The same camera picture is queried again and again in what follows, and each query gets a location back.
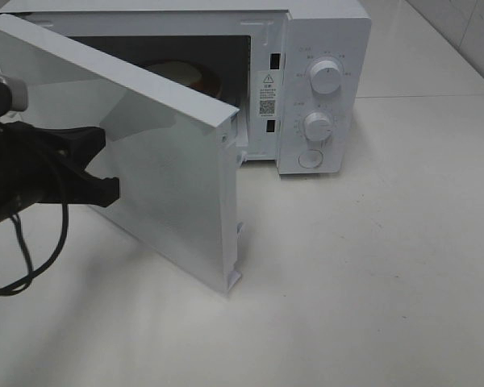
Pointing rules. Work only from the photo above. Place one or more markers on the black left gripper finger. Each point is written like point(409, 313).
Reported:
point(95, 191)
point(80, 144)

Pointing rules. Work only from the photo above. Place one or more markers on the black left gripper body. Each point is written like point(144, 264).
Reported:
point(32, 170)

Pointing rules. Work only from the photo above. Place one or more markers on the white microwave door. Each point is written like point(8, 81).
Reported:
point(172, 148)

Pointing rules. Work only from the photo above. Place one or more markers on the toast sandwich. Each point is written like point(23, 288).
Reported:
point(178, 71)

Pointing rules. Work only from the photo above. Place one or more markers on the pink round plate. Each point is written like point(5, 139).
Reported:
point(209, 83)

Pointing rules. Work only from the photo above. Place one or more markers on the round door release button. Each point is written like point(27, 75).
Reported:
point(310, 159)

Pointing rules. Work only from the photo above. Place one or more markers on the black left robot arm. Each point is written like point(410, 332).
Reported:
point(48, 166)

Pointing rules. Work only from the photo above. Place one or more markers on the white warning label sticker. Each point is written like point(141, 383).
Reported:
point(266, 94)

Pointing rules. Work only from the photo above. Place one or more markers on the white microwave oven body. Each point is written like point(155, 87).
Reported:
point(237, 40)

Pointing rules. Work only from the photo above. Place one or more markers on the lower white timer knob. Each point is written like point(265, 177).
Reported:
point(317, 126)

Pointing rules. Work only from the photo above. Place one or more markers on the upper white power knob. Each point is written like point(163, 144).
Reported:
point(325, 75)

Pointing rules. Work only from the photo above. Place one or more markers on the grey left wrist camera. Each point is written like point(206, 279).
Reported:
point(13, 94)

